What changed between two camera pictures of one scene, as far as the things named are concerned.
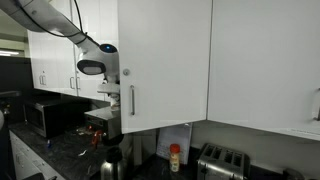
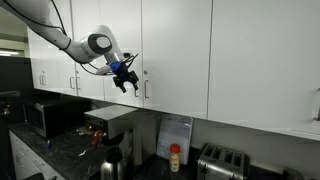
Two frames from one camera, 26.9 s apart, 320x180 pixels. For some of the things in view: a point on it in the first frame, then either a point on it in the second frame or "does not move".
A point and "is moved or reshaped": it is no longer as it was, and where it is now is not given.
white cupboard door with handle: (164, 62) is moved or reshaped
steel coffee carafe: (111, 168) does not move
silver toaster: (219, 163) does not move
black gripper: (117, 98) → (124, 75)
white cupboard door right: (264, 66) does not move
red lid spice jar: (174, 150) does not move
